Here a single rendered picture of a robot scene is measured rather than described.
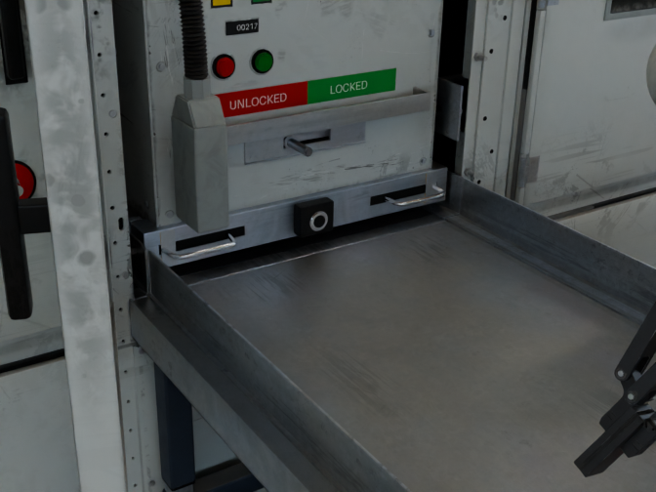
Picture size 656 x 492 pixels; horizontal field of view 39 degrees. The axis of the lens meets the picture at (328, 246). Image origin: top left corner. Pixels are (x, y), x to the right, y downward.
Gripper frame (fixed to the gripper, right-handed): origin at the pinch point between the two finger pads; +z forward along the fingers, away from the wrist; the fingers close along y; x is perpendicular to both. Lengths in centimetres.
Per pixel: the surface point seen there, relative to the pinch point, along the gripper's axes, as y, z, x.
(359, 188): 64, 24, -40
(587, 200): 55, 14, -89
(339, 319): 41, 30, -21
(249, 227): 63, 34, -22
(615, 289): 27, 10, -53
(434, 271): 45, 24, -41
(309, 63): 73, 10, -25
